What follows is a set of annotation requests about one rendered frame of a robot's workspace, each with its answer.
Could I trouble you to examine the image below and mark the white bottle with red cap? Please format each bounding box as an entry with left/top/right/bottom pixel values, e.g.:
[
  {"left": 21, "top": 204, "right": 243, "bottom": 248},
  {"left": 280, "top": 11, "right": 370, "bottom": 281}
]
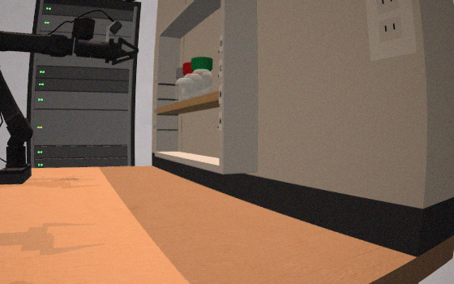
[{"left": 182, "top": 62, "right": 193, "bottom": 101}]

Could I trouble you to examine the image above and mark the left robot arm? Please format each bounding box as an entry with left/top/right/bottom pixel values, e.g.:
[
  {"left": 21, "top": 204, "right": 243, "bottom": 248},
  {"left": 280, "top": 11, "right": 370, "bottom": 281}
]
[{"left": 0, "top": 18, "right": 95, "bottom": 174}]

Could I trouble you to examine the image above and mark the white bottle with green cap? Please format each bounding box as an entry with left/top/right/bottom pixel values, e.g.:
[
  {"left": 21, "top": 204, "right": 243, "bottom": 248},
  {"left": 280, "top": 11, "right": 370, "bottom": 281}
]
[{"left": 190, "top": 57, "right": 212, "bottom": 98}]

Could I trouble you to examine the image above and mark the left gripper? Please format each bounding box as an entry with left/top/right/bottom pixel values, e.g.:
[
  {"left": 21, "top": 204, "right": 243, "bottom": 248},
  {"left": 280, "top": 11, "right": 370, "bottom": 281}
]
[{"left": 91, "top": 21, "right": 139, "bottom": 65}]

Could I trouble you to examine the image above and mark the pale grey bottle with grey ribbed cap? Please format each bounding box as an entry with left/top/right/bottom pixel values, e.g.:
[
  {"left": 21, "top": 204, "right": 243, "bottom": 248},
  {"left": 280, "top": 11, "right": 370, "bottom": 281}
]
[{"left": 175, "top": 67, "right": 184, "bottom": 103}]

